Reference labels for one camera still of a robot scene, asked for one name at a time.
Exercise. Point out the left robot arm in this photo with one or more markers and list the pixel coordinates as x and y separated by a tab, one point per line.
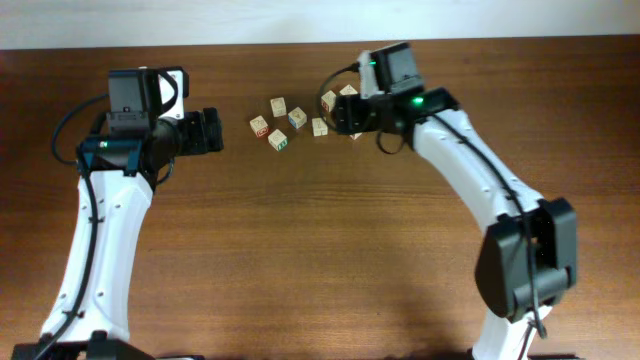
119	173

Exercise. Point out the red sided block rear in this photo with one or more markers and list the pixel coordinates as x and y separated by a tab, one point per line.
348	90

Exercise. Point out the green sided number block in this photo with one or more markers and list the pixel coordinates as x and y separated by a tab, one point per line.
278	140

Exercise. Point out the apple block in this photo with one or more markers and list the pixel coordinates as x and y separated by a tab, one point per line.
278	107

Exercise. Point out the number six block red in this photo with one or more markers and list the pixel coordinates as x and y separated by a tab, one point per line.
328	101

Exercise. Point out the elephant block red side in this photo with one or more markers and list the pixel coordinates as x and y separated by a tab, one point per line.
259	126

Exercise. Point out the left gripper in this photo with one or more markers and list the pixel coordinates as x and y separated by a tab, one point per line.
203	134

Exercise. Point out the ice cream block blue side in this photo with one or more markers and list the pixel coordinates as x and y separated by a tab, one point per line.
297	118

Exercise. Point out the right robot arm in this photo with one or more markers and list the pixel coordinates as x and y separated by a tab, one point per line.
528	258

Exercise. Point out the plain wooden block blue side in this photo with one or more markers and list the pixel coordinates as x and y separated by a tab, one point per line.
319	127

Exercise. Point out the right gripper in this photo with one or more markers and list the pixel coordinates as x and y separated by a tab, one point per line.
351	116

